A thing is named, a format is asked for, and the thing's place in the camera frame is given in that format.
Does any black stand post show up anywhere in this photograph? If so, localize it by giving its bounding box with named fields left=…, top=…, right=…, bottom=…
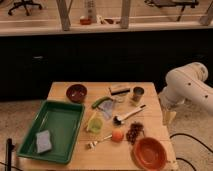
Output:
left=5, top=138, right=15, bottom=171

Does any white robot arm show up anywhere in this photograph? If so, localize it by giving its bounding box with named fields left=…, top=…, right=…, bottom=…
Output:
left=158, top=62, right=213, bottom=125

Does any green plastic tray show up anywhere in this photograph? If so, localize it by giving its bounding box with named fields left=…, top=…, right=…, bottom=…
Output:
left=17, top=100, right=85, bottom=164

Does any grey cloth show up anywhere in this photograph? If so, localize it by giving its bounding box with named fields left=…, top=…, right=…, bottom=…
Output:
left=98, top=100, right=115, bottom=120

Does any grey sponge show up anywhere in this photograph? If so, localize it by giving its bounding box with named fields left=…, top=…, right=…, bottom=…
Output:
left=36, top=130, right=52, bottom=153

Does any yellow wedge piece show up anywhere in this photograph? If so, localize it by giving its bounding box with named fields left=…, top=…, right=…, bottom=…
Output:
left=85, top=111, right=97, bottom=131

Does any small red dish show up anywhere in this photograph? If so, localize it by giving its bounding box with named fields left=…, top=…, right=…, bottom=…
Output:
left=80, top=16, right=92, bottom=25

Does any brown grape bunch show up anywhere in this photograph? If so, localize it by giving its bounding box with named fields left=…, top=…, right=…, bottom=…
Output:
left=126, top=122, right=144, bottom=145

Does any black floor cable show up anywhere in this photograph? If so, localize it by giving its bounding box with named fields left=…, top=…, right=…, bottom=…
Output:
left=169, top=132, right=213, bottom=171

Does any metal can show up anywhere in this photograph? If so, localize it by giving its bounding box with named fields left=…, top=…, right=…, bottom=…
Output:
left=132, top=86, right=144, bottom=102

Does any silver fork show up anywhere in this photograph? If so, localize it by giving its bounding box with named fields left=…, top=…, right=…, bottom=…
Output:
left=86, top=134, right=112, bottom=149

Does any orange bowl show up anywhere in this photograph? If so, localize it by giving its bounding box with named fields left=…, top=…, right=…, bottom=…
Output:
left=133, top=137, right=167, bottom=171

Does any green cucumber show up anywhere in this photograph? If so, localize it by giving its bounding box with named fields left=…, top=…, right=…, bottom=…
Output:
left=91, top=97, right=112, bottom=109

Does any orange ball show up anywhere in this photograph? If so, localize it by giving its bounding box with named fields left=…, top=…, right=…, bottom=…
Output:
left=111, top=129, right=124, bottom=142

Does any dark red bowl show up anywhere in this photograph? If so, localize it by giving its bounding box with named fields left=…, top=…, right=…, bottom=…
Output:
left=66, top=84, right=87, bottom=103

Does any black office chair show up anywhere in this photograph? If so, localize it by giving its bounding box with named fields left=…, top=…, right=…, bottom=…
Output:
left=8, top=0, right=43, bottom=16

